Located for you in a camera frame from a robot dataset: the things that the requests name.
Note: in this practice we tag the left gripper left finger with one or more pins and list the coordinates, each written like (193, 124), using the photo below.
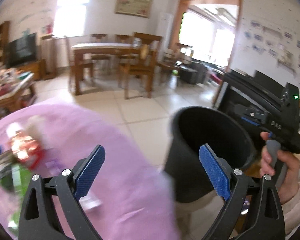
(38, 217)

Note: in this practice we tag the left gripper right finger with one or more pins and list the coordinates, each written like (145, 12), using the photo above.
(265, 216)

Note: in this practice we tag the green snack packet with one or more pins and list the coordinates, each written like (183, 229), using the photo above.
(14, 180)

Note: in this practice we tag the red milk carton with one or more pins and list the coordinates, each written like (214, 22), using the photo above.
(27, 150)

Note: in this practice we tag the black trash bin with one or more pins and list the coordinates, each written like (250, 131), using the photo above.
(193, 127)

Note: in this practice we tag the right hand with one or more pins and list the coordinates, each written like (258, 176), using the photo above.
(289, 175)

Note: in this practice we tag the black upright piano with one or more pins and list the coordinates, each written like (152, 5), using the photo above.
(260, 92)

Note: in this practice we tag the purple tablecloth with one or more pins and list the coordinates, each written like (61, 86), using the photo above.
(93, 183)

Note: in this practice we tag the cluttered coffee table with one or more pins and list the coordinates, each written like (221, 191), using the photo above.
(17, 95)

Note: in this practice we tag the wooden chair near front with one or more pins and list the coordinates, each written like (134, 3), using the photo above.
(141, 60)

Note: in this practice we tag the wooden chair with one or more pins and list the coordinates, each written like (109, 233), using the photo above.
(141, 60)
(100, 58)

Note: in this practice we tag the white standing air conditioner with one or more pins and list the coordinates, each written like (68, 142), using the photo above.
(164, 28)

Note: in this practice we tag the black television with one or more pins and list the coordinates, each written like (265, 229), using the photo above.
(21, 51)

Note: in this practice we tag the wooden dining table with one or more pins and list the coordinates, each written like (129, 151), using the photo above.
(86, 54)

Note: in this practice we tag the wooden chair far side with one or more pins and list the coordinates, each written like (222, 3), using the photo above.
(100, 58)

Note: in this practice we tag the framed wall picture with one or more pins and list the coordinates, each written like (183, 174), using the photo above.
(138, 8)

